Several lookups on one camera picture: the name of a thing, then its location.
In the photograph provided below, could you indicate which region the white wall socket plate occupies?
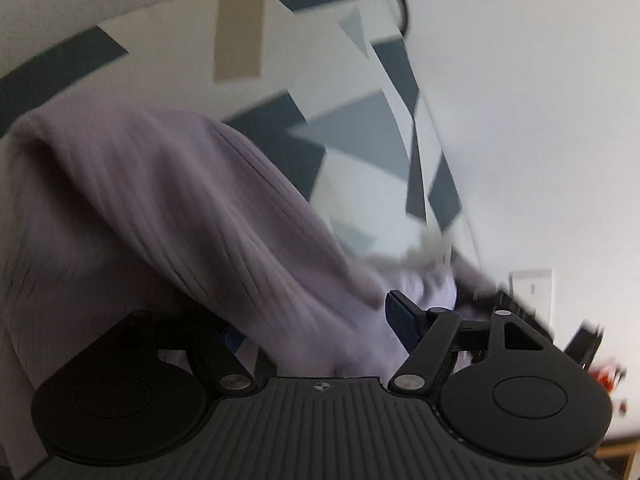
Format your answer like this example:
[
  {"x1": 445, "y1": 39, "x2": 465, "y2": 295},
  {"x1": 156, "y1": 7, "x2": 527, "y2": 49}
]
[{"x1": 508, "y1": 268, "x2": 554, "y2": 333}]

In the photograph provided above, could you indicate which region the thick black cable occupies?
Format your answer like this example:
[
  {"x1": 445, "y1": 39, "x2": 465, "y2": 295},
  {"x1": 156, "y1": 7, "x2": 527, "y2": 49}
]
[{"x1": 345, "y1": 0, "x2": 412, "y2": 41}]

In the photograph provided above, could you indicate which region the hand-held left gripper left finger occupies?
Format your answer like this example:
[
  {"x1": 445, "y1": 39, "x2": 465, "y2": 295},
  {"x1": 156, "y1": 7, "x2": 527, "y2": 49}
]
[{"x1": 121, "y1": 309, "x2": 257, "y2": 394}]

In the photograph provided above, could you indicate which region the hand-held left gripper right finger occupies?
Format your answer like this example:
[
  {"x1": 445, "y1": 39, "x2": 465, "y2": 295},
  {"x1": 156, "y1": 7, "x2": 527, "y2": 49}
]
[{"x1": 384, "y1": 289, "x2": 552, "y2": 396}]

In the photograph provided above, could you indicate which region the lilac ribbed garment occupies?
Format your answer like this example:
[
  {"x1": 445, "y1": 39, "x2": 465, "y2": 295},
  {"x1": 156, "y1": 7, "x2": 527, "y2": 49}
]
[{"x1": 0, "y1": 96, "x2": 496, "y2": 480}]

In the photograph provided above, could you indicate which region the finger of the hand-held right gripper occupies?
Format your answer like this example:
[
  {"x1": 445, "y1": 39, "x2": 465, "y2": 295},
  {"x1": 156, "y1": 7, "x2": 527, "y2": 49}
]
[{"x1": 454, "y1": 280, "x2": 498, "y2": 312}]

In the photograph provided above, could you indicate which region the red orange object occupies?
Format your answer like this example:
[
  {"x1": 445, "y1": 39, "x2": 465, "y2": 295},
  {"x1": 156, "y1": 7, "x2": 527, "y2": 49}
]
[{"x1": 589, "y1": 359, "x2": 630, "y2": 417}]

